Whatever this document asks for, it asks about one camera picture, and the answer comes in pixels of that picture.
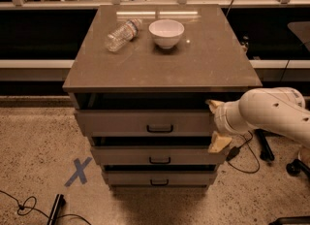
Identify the black power strip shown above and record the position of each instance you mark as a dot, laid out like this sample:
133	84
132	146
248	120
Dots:
58	204

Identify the black caster wheel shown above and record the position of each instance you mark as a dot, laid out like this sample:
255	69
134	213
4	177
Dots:
296	167

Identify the clear plastic water bottle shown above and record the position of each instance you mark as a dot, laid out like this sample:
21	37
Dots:
123	34

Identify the black pole leg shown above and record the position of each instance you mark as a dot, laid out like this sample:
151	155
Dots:
266	152

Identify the grey drawer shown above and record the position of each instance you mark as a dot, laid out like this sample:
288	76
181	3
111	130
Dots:
177	178
145	123
156	155

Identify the grey top drawer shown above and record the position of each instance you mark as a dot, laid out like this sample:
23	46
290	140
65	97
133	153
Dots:
145	123

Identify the grey bottom drawer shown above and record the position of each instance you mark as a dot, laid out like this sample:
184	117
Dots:
177	178

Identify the grey drawer cabinet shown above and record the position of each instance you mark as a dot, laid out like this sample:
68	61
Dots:
207	63

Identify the white ceramic bowl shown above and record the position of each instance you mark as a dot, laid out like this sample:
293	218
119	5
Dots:
166	33

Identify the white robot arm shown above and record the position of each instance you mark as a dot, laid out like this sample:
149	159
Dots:
278	110

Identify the blue tape cross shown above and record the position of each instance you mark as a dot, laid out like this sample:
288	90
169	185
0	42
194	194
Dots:
79	172

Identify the grey middle drawer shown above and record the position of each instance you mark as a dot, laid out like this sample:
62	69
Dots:
156	155

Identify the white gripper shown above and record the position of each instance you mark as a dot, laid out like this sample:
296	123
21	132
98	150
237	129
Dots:
220	119

